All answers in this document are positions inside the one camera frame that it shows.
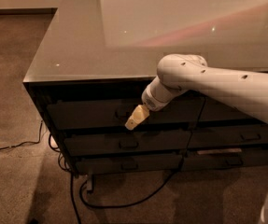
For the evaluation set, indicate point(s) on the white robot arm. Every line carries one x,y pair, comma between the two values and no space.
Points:
243,90

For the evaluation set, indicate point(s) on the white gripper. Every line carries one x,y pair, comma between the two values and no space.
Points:
149,101

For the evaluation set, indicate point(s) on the dark cabinet with glossy top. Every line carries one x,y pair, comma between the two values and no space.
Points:
109,49

